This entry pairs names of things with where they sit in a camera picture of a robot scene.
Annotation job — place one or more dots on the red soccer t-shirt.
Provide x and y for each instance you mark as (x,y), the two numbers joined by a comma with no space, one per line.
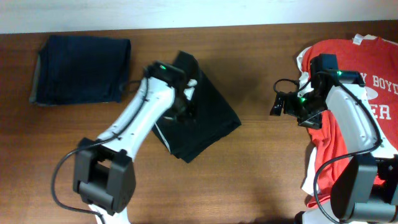
(345,126)

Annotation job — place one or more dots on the folded navy blue garment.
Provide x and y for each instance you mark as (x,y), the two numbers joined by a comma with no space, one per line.
(80,69)

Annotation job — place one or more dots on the black shorts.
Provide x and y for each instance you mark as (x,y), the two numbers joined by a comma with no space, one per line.
(214,119)

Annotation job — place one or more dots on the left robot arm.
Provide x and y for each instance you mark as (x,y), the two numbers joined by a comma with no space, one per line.
(104,168)

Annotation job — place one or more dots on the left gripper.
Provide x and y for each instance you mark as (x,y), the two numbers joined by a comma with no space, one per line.
(181,109)

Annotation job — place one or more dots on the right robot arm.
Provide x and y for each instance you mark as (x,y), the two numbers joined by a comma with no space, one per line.
(366,191)

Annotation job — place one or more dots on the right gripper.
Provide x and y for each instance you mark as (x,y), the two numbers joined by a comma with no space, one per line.
(288,104)

